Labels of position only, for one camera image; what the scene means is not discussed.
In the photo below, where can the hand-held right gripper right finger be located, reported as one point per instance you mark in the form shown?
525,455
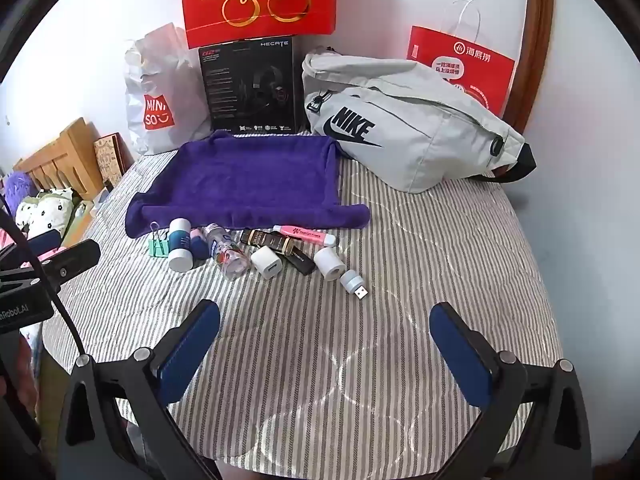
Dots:
462,355

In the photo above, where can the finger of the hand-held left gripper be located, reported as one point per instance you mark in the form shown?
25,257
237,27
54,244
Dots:
44,241
75,257

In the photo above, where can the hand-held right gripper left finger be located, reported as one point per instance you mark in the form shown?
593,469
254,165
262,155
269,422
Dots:
187,345

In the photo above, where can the green binder clip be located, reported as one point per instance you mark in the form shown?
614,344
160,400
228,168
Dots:
159,246

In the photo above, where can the white and blue cylinder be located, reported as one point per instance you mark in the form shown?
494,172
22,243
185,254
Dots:
180,247

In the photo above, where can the pink and blue eraser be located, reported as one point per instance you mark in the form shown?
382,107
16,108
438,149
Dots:
199,247

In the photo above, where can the white charger plug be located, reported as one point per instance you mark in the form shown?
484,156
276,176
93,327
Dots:
267,262

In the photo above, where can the white usb light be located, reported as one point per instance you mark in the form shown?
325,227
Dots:
352,282

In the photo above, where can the pink highlighter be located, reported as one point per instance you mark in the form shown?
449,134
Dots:
305,235

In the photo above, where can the white tape roll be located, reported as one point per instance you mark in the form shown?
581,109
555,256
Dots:
329,261

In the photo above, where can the white flower print plush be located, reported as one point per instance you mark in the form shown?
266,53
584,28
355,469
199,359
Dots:
47,212

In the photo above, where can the purple fluffy toy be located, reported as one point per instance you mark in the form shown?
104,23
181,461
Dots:
17,190

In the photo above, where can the clear plastic bottle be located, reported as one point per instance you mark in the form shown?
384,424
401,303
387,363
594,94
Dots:
227,252

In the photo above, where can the patterned brown box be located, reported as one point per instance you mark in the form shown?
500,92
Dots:
110,157

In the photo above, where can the brown and gold tube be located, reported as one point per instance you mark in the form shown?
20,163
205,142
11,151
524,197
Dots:
270,242

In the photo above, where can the black tube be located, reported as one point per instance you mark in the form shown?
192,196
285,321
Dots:
299,261

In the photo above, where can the purple towel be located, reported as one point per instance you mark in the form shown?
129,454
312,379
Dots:
250,180

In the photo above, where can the white plastic shopping bag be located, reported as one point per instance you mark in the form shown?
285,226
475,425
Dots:
160,80

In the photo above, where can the grey waist bag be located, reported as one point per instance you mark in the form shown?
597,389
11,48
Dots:
415,125

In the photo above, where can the black headset box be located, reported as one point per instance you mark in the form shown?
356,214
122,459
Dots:
250,85

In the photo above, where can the red gift bag gold print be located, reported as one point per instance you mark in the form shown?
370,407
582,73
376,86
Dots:
260,0

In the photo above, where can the dark wooden headboard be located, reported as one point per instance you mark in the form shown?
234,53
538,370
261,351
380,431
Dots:
537,45

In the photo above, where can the light wooden frame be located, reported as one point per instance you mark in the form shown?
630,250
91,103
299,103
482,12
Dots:
60,160

